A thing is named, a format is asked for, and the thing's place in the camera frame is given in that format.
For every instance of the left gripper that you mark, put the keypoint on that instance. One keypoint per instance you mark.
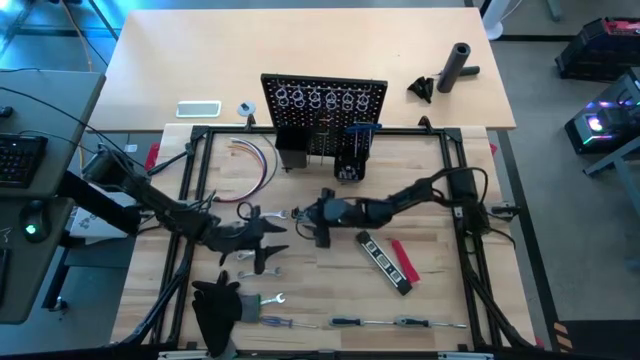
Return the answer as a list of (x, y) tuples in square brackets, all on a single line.
[(240, 237)]

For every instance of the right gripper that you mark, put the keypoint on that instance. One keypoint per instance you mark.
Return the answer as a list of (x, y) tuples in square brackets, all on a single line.
[(335, 215)]

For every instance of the black spirit level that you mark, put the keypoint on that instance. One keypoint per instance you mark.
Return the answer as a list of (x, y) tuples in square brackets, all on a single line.
[(384, 262)]

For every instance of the blue hand tool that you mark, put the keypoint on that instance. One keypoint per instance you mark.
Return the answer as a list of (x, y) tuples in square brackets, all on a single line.
[(362, 128)]

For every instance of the red hand tool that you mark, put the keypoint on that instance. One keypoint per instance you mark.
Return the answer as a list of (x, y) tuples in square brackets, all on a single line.
[(406, 262)]

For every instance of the grey and black screwdriver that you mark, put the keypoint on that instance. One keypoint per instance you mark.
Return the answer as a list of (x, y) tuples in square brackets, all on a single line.
[(345, 322), (412, 322)]

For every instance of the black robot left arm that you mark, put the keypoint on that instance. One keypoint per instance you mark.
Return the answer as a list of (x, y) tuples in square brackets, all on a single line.
[(150, 197)]

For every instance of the tall black plastic bin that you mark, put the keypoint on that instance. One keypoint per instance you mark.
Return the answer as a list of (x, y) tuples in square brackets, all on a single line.
[(292, 155)]

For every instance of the wide black plastic bin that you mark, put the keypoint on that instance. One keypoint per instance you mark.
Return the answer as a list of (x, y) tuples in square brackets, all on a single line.
[(362, 167)]

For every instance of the grey glove green cuff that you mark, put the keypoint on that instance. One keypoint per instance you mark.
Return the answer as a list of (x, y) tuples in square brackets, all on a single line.
[(250, 307)]

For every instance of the silver double prong hook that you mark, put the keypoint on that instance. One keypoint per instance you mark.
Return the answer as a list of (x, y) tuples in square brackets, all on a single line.
[(319, 145), (357, 147)]

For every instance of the black work glove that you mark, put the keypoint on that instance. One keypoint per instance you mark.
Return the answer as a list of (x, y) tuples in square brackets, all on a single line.
[(215, 310)]

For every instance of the black perforated pegboard stand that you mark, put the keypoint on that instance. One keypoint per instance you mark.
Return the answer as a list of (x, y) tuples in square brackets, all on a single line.
[(295, 117)]

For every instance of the grey round disc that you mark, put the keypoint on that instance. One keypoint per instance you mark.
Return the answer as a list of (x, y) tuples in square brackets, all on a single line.
[(246, 108)]

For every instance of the silver aluminium bar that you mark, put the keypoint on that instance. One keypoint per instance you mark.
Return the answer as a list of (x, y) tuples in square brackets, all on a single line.
[(182, 355), (465, 356)]

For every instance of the red clamp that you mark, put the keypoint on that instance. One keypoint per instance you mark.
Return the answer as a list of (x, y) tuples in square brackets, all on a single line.
[(494, 149), (151, 156)]

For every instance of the white smartphone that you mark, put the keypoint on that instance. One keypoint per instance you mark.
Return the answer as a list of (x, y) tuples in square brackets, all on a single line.
[(198, 109)]

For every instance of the light wooden desk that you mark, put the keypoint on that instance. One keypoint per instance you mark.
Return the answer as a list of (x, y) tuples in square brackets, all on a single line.
[(300, 45)]

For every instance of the white cardboard box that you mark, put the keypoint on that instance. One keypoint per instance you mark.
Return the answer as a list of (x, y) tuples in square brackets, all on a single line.
[(95, 227)]

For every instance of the black support strut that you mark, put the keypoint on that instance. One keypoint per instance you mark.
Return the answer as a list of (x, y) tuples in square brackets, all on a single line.
[(95, 202)]

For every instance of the grey cylinder tube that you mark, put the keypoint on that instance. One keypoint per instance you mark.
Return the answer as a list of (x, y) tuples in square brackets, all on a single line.
[(452, 70)]

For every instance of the short black rod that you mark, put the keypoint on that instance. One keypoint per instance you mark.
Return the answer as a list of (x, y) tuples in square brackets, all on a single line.
[(472, 70)]

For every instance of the black computer mouse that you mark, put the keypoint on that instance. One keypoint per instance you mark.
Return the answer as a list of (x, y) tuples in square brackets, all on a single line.
[(34, 222)]

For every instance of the grey side desk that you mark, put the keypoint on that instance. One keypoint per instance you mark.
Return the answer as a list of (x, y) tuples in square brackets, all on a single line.
[(50, 100)]

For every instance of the black RGB keyboard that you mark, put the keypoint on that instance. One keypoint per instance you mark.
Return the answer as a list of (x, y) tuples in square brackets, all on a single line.
[(20, 160)]

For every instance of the RGB lit computer tower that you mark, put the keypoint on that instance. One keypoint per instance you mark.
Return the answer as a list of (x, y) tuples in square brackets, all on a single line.
[(605, 127)]

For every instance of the black mat hazard stripes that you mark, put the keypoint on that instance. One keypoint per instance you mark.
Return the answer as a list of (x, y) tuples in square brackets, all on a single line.
[(600, 340)]

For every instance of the black equipment case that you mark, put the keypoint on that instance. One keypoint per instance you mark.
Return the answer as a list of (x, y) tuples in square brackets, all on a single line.
[(595, 50)]

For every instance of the black aluminium extrusion frame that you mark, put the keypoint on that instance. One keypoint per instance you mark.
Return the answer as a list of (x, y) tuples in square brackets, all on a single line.
[(425, 131)]

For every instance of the black angular bracket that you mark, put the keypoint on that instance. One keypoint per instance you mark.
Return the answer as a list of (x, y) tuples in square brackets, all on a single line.
[(422, 87)]

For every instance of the white pedestal stand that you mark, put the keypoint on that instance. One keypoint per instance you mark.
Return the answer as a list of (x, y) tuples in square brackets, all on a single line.
[(495, 27)]

